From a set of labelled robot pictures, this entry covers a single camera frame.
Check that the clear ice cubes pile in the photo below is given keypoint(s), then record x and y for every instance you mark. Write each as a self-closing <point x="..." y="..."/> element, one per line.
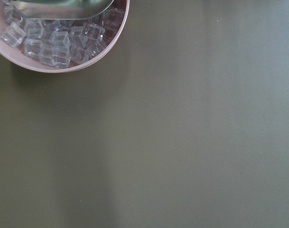
<point x="52" y="45"/>

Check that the steel ice scoop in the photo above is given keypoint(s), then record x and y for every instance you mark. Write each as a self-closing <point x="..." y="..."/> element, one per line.
<point x="61" y="9"/>

